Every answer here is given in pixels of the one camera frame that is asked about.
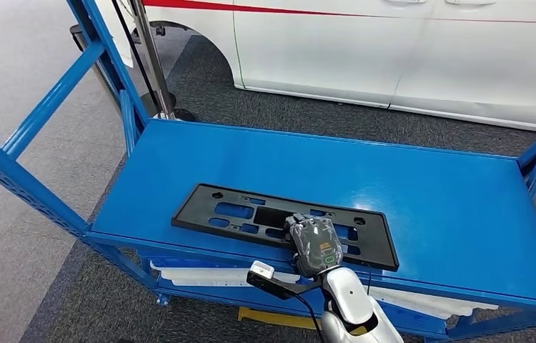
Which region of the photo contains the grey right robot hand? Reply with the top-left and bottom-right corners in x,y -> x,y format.
284,213 -> 344,279

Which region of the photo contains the black plastic plate frame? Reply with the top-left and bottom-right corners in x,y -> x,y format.
171,183 -> 400,272

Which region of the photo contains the blue metal shelf rack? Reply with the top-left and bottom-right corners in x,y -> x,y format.
0,0 -> 536,343

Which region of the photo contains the white plastic crate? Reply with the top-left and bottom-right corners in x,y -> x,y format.
367,286 -> 499,320
150,262 -> 302,288

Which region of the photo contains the white car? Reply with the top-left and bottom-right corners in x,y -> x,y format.
92,0 -> 536,132

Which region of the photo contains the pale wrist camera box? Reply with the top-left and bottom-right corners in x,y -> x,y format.
247,260 -> 326,302

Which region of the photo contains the black camera cable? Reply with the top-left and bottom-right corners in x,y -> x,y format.
292,291 -> 327,343

